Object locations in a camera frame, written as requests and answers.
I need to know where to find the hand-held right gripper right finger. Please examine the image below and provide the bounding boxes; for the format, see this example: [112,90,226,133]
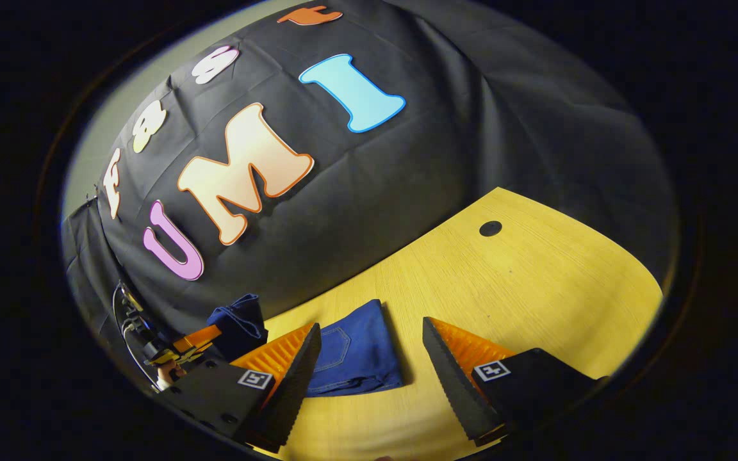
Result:
[422,316,607,448]

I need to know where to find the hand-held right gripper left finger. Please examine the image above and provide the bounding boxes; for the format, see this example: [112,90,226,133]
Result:
[158,322,323,454]

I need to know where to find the blue jeans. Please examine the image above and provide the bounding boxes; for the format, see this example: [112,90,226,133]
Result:
[206,293,404,398]

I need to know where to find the black backdrop cloth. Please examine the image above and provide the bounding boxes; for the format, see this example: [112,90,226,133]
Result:
[61,0,678,362]

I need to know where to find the grey cable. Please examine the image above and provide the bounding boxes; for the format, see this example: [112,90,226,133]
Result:
[111,282,160,389]

